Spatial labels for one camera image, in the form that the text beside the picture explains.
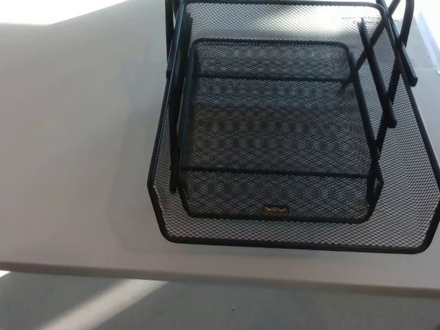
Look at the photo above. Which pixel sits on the black mesh sliding tray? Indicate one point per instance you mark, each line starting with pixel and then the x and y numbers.
pixel 409 192

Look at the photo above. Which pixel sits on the black mesh tray with label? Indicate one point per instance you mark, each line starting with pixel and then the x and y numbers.
pixel 275 137

